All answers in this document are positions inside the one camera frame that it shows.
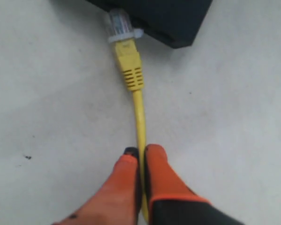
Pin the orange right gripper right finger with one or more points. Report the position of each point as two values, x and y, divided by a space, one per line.
170 201

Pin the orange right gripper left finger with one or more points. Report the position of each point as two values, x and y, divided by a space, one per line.
118 201

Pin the small black electronic box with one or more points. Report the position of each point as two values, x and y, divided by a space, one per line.
174 23

